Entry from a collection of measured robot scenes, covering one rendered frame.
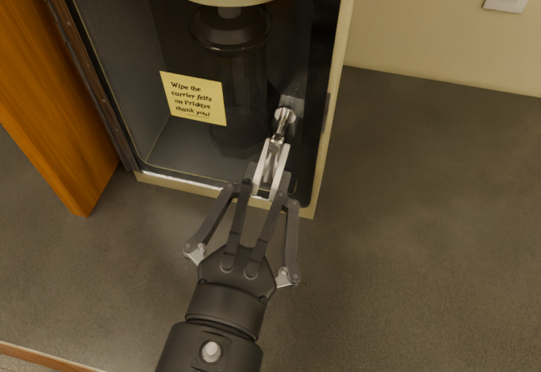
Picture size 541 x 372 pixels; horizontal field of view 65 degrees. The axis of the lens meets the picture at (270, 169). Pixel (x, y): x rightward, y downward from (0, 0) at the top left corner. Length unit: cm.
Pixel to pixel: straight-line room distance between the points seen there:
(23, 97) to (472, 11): 77
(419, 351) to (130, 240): 47
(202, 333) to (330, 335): 30
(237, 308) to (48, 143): 37
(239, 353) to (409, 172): 51
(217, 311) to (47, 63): 39
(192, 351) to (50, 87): 40
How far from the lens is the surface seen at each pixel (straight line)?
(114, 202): 78
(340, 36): 43
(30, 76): 61
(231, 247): 45
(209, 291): 42
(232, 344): 40
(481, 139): 91
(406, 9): 92
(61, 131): 67
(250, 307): 42
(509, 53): 100
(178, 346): 40
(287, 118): 49
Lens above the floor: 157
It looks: 55 degrees down
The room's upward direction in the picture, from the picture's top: straight up
